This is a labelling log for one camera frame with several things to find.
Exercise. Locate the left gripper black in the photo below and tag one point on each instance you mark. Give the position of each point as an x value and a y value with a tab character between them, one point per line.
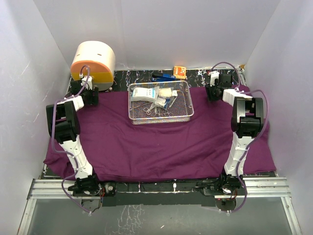
93	101

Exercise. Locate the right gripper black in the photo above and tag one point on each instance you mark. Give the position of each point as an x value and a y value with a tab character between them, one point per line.
209	89

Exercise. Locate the round white drawer box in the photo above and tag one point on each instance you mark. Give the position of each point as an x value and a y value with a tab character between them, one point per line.
100	58

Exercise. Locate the wire mesh metal tray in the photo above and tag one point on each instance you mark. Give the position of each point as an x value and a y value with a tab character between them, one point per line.
180	103

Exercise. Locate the purple cloth wrap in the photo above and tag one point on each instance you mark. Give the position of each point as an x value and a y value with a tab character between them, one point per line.
120	151

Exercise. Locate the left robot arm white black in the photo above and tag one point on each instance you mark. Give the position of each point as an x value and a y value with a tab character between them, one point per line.
64	128

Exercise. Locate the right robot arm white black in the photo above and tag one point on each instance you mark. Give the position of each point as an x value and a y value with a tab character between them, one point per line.
247	122

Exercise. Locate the metal surgical scissors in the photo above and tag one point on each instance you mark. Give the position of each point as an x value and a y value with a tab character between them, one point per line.
147	107

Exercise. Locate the orange small box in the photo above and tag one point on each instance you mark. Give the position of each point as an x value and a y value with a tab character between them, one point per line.
179	72

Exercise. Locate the small blue white packet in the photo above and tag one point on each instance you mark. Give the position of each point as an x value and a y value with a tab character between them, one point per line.
162	102

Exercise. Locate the blue black stapler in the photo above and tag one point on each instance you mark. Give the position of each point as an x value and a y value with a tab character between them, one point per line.
162	77

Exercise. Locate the beige bandage roll packet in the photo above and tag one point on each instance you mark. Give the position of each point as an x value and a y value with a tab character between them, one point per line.
165	92

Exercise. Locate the white gauze packet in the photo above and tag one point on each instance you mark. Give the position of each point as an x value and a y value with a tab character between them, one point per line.
145	94

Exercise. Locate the metal forceps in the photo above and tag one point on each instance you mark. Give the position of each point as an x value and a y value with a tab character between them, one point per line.
162	115

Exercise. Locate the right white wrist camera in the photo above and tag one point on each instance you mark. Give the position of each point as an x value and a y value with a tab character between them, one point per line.
214	76

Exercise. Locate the black base frame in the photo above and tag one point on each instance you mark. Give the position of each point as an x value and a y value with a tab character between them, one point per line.
206	192

